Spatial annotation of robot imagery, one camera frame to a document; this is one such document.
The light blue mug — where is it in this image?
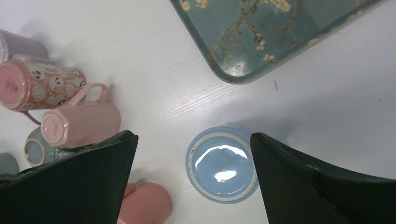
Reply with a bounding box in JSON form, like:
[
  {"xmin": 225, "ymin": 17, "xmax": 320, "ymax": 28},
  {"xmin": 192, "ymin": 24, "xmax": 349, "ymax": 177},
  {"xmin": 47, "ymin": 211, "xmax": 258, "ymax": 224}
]
[{"xmin": 185, "ymin": 125, "xmax": 259, "ymax": 204}]

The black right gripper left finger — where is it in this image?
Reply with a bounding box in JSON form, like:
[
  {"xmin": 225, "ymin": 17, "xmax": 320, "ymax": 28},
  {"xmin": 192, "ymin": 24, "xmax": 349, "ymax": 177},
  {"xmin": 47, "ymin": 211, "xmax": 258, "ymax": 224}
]
[{"xmin": 0, "ymin": 130, "xmax": 139, "ymax": 224}]

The sage green mug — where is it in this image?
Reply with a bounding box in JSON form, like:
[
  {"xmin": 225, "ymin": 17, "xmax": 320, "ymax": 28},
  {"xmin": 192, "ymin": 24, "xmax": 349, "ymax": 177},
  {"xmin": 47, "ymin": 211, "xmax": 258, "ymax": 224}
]
[{"xmin": 0, "ymin": 152, "xmax": 20, "ymax": 175}]

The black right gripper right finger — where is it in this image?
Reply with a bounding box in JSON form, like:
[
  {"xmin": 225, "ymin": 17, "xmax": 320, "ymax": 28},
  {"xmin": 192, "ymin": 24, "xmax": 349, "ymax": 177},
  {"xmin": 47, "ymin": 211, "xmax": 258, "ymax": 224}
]
[{"xmin": 250, "ymin": 133, "xmax": 396, "ymax": 224}]

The mauve ribbed mug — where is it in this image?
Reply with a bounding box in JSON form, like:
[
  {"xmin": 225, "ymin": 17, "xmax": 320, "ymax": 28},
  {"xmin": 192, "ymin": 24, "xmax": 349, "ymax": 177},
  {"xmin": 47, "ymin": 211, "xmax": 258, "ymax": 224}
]
[{"xmin": 0, "ymin": 29, "xmax": 49, "ymax": 63}]

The teal floral tray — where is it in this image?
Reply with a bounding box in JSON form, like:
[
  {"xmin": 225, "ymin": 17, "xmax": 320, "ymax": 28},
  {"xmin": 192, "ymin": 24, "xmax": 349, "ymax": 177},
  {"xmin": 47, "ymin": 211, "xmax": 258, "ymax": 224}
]
[{"xmin": 172, "ymin": 0, "xmax": 377, "ymax": 84}]

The light pink faceted mug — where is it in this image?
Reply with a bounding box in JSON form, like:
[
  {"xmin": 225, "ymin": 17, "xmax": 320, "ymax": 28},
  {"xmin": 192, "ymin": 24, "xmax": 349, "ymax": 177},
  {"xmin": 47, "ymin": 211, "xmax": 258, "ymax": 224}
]
[{"xmin": 41, "ymin": 83, "xmax": 121, "ymax": 148}]

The pink ghost pattern mug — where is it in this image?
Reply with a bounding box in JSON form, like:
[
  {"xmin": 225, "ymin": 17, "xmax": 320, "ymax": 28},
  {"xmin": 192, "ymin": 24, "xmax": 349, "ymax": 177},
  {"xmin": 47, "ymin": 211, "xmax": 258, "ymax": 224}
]
[{"xmin": 0, "ymin": 59, "xmax": 87, "ymax": 112}]

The salmon pink mug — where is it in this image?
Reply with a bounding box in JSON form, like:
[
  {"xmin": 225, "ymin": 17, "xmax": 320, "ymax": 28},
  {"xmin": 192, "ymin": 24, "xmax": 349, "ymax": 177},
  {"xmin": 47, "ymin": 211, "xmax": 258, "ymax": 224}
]
[{"xmin": 117, "ymin": 182, "xmax": 173, "ymax": 224}]

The grey-blue glazed mug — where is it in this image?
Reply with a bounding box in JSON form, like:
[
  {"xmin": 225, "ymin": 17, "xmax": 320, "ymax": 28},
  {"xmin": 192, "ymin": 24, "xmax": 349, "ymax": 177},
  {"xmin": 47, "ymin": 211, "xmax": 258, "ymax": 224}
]
[{"xmin": 24, "ymin": 127, "xmax": 81, "ymax": 167}]

